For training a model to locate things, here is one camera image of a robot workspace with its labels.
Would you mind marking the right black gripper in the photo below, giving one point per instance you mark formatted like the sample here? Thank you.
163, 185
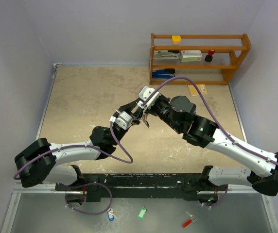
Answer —
150, 111

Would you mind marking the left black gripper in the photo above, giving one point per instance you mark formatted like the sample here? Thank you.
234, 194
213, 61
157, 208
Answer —
128, 108

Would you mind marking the large metal keyring with clips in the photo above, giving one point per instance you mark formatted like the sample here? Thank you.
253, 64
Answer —
144, 118

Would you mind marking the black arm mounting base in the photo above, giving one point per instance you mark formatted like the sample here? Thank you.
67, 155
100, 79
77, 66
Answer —
187, 186

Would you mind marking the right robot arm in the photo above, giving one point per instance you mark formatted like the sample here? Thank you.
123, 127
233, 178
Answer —
258, 170

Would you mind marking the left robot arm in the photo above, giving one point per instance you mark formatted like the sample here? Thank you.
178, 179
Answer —
43, 161

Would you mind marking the blue stapler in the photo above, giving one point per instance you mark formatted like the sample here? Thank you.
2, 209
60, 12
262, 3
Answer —
166, 73

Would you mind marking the brown envelope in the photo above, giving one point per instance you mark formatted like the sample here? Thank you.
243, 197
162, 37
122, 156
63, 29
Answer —
193, 91

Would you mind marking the wooden shelf rack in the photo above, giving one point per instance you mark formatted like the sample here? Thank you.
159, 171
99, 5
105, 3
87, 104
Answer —
222, 52

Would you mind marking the grey stapler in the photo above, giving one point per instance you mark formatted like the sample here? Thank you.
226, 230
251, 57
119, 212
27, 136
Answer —
166, 54

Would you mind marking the white and red box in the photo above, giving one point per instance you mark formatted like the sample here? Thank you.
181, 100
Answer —
190, 55

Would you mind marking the red and black stamp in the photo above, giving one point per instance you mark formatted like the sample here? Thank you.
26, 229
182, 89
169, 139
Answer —
209, 56

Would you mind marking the yellow box on shelf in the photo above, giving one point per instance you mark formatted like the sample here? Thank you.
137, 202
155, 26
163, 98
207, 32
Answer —
176, 39

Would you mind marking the green key tag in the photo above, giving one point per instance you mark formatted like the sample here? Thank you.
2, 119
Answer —
142, 213

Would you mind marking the key with blue tag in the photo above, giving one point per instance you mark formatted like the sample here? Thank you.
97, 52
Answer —
111, 214

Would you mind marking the key with red tag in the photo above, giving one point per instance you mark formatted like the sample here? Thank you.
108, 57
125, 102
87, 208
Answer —
190, 220

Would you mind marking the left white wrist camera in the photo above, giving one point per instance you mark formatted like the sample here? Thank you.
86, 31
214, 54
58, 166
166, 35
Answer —
122, 119

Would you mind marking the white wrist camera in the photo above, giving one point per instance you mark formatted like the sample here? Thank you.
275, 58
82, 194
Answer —
147, 97
122, 119

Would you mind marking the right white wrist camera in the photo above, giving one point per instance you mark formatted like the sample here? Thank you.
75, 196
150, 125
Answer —
147, 97

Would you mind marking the aluminium table frame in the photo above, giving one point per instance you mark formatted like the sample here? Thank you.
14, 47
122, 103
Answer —
84, 97

